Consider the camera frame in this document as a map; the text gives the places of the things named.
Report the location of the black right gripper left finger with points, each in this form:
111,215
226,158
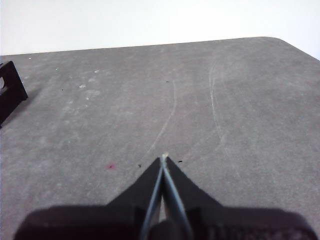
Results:
100,220

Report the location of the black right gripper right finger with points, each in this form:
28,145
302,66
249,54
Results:
225,220

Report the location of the black plate rack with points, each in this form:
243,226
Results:
10,92

